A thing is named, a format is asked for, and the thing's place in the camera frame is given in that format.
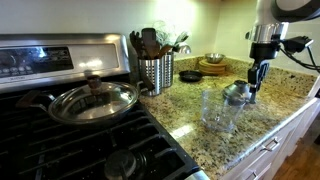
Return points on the steel frying pan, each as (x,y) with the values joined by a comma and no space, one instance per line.
(66,116)

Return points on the perforated steel utensil holder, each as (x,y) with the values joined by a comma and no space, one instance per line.
(168,70)
(150,76)

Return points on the wooden cutting board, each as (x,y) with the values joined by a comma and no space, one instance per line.
(211,68)

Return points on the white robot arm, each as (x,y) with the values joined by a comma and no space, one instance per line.
(266,16)

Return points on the small steel bowl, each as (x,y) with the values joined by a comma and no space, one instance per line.
(214,57)

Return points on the black slotted spatula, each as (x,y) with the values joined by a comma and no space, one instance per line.
(136,43)

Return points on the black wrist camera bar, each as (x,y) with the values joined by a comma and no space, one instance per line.
(296,44)

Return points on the stainless steel gas stove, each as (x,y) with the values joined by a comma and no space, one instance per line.
(66,143)

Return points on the steel ladle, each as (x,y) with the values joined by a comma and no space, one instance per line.
(184,49)

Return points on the grey food processor lid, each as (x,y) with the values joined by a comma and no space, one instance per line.
(237,89)

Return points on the clear food processor chamber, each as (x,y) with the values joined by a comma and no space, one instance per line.
(221,111)

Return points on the wooden base cabinet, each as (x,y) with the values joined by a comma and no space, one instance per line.
(286,146)

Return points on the dark wooden spatula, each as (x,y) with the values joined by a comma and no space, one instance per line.
(149,41)

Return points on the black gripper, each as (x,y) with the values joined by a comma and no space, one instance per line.
(261,56)

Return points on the small black skillet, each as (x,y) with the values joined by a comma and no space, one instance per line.
(190,76)

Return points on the steel pan lid with knob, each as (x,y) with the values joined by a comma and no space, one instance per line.
(93,101)

